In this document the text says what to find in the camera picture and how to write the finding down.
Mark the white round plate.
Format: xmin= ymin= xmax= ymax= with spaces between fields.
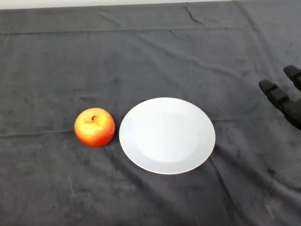
xmin=119 ymin=97 xmax=216 ymax=175

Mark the red yellow apple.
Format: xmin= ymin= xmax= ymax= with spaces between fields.
xmin=74 ymin=108 xmax=116 ymax=148

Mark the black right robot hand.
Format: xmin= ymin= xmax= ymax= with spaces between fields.
xmin=258 ymin=65 xmax=301 ymax=131

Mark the black cloth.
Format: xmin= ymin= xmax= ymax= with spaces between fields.
xmin=0 ymin=0 xmax=301 ymax=226

